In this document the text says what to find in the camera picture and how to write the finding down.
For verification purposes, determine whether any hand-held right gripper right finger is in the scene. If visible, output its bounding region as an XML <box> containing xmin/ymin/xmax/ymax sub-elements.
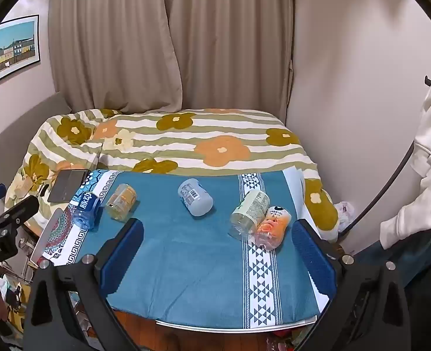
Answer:
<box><xmin>292</xmin><ymin>218</ymin><xmax>412</xmax><ymax>351</ymax></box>

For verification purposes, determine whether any grey laptop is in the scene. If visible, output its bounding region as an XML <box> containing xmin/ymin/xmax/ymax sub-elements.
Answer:
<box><xmin>47</xmin><ymin>149</ymin><xmax>103</xmax><ymax>203</ymax></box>

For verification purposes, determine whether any clear white label bottle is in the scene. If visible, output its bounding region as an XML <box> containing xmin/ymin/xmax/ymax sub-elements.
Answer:
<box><xmin>229</xmin><ymin>190</ymin><xmax>271</xmax><ymax>241</ymax></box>

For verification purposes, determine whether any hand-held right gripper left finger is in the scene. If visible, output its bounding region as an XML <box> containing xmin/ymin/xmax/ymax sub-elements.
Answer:
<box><xmin>23</xmin><ymin>217</ymin><xmax>145</xmax><ymax>351</ymax></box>

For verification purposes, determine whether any beige curtain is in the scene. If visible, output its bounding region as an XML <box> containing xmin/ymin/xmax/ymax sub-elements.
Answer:
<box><xmin>48</xmin><ymin>0</ymin><xmax>296</xmax><ymax>122</ymax></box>

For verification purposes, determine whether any blue label plastic cup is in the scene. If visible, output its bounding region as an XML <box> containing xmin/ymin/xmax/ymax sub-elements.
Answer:
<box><xmin>72</xmin><ymin>190</ymin><xmax>100</xmax><ymax>230</ymax></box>

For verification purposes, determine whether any white hoodie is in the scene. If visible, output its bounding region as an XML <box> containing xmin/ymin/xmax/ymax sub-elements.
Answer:
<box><xmin>379</xmin><ymin>78</ymin><xmax>431</xmax><ymax>251</ymax></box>

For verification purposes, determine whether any floral striped blanket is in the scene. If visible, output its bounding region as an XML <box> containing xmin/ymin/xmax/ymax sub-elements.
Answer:
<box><xmin>4</xmin><ymin>108</ymin><xmax>339</xmax><ymax>242</ymax></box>

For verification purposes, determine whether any wall poster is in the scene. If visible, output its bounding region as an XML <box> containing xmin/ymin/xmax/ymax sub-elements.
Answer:
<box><xmin>0</xmin><ymin>15</ymin><xmax>40</xmax><ymax>92</ymax></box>

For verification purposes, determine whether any yellow label plastic cup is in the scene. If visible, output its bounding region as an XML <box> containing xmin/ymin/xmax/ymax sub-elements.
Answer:
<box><xmin>105</xmin><ymin>184</ymin><xmax>138</xmax><ymax>222</ymax></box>

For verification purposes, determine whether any orange cartoon plastic cup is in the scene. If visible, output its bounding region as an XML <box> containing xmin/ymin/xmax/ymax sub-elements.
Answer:
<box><xmin>254</xmin><ymin>206</ymin><xmax>293</xmax><ymax>250</ymax></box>

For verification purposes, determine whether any white plastic bag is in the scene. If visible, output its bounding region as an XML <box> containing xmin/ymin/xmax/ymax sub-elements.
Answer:
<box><xmin>337</xmin><ymin>201</ymin><xmax>357</xmax><ymax>227</ymax></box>

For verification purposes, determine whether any blue patterned cloth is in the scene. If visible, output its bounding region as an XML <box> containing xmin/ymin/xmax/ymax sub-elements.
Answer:
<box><xmin>36</xmin><ymin>169</ymin><xmax>330</xmax><ymax>330</ymax></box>

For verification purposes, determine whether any white plastic cup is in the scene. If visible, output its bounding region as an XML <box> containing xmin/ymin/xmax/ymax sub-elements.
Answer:
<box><xmin>177</xmin><ymin>178</ymin><xmax>215</xmax><ymax>216</ymax></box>

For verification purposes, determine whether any black hoop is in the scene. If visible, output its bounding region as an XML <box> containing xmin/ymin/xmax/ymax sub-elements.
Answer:
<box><xmin>338</xmin><ymin>142</ymin><xmax>417</xmax><ymax>235</ymax></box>

